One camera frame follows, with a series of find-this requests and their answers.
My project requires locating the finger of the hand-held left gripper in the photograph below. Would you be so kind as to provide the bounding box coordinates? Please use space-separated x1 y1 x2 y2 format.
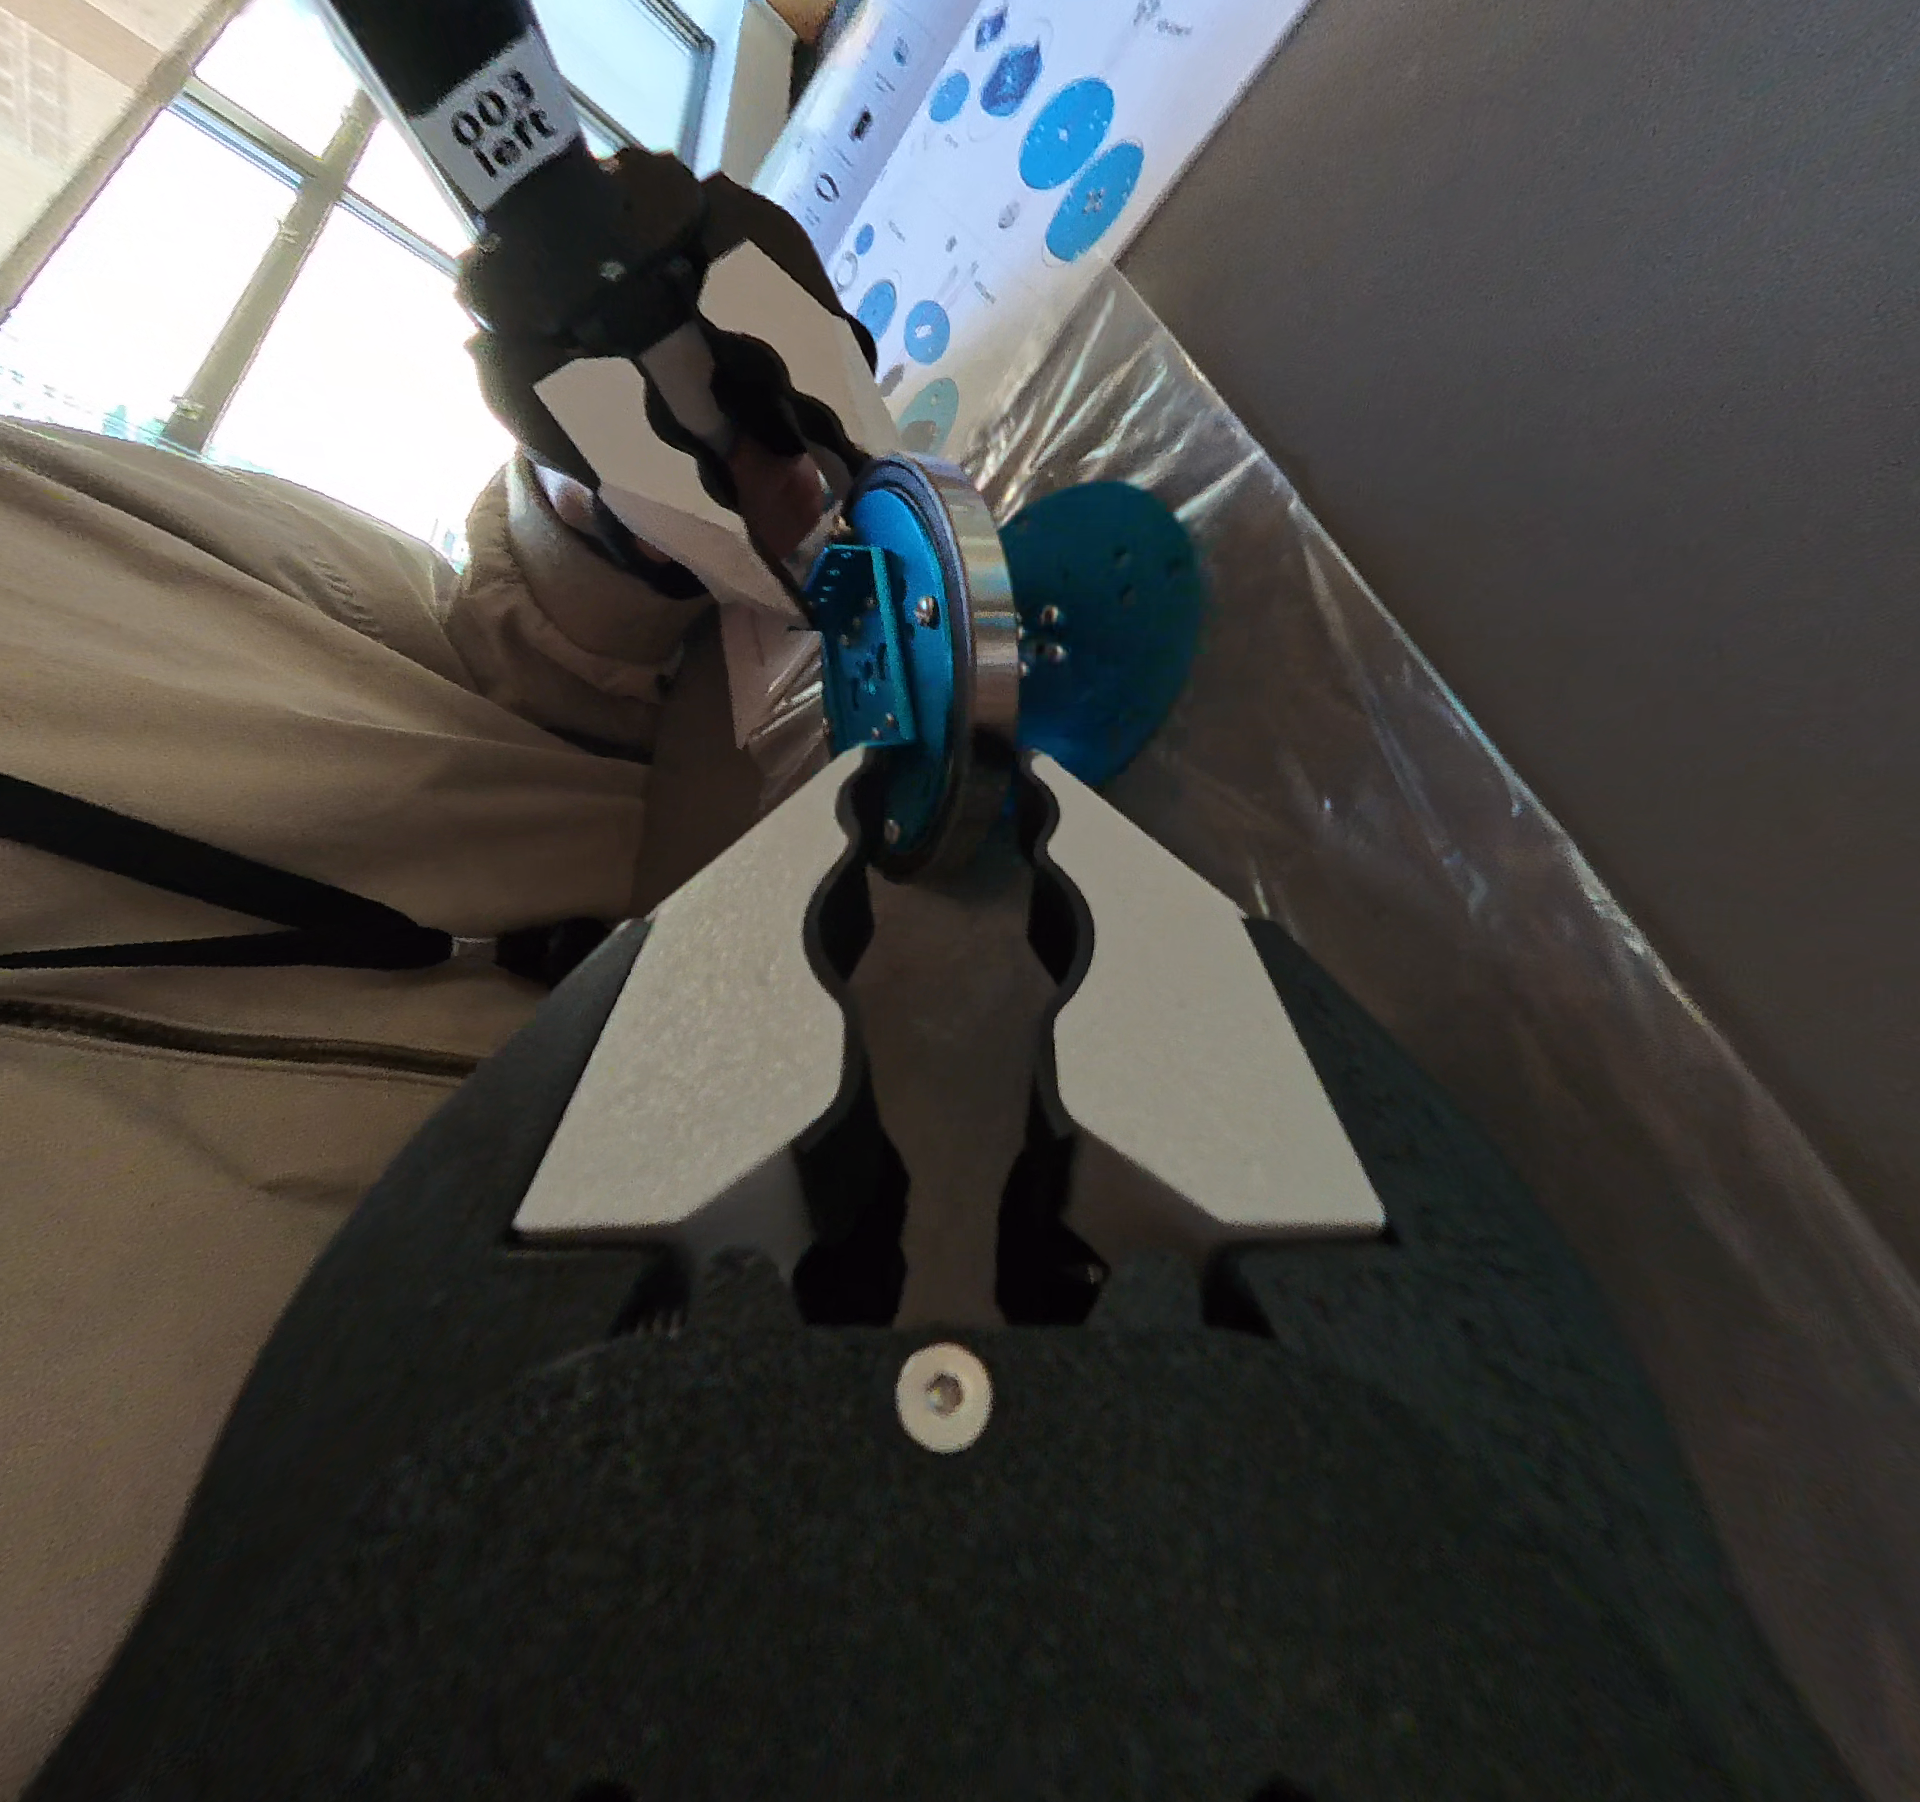
693 231 890 484
532 351 806 621

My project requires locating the blue disc with square bracket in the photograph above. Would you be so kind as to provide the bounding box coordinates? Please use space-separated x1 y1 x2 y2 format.
806 460 964 845

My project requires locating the black shoulder strap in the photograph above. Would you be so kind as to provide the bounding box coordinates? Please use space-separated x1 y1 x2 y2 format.
0 773 576 989

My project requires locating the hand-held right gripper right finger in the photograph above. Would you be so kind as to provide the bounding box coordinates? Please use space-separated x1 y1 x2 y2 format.
988 753 1388 1330

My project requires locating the large side window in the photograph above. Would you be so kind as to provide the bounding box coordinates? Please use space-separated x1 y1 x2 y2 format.
0 0 725 562

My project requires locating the white instruction manual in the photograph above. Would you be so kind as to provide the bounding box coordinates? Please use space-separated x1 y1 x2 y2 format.
750 0 1415 458

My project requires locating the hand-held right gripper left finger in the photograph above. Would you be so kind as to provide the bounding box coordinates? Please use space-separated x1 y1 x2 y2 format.
511 757 901 1330

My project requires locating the clear plastic bag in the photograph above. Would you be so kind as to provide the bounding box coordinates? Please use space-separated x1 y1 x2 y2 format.
746 259 1920 1540

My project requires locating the grey desk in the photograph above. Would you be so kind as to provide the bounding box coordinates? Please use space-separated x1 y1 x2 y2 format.
1117 0 1920 1234

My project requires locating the person's left hand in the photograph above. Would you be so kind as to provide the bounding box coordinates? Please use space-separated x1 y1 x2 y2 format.
731 440 833 566

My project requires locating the silver bearing ring blue base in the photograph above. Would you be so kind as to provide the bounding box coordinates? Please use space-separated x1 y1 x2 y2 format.
863 456 1028 880

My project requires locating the blue round base plate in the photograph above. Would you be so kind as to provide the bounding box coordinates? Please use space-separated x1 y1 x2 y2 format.
992 482 1204 792

